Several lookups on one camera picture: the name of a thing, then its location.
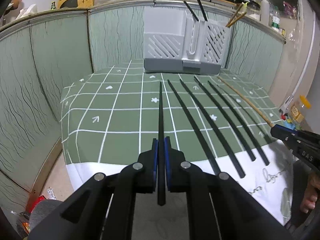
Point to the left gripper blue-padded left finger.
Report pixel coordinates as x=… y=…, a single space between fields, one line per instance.
x=121 y=191

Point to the green checkered tablecloth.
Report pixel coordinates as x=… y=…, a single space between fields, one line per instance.
x=111 y=116

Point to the blue toy container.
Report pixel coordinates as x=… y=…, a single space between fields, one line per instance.
x=289 y=124

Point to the white squeeze bottle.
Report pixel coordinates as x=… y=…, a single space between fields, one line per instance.
x=265 y=12

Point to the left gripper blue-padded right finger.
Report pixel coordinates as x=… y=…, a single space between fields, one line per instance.
x=203 y=191

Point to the person's right hand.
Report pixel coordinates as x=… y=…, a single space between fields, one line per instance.
x=310 y=195

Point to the green label white jar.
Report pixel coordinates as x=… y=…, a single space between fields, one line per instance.
x=275 y=23

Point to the wooden chopstick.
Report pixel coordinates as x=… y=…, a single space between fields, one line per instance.
x=235 y=14
x=265 y=118
x=236 y=20

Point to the yellow capped plastic bottle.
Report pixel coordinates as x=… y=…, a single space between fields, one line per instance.
x=300 y=108

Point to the clear lidded canister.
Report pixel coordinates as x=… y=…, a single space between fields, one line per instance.
x=253 y=10

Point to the grey chair seat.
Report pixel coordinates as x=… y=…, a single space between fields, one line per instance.
x=41 y=227

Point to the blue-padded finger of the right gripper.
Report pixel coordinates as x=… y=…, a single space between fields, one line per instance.
x=304 y=144

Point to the green glass bottle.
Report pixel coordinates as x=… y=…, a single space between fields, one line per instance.
x=53 y=6

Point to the white plastic utensil holder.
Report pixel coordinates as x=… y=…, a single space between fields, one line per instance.
x=175 y=41

